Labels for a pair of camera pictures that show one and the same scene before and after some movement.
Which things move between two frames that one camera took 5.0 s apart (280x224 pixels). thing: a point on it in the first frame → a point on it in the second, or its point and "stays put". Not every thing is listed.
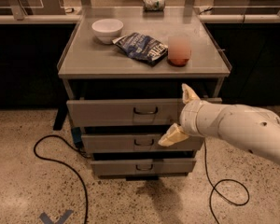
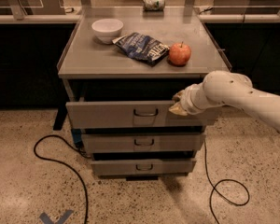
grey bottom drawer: x=142 y=166 stays put
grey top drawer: x=119 y=113 stays put
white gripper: x=188 y=117 → x=187 y=102
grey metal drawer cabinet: x=124 y=70 stays put
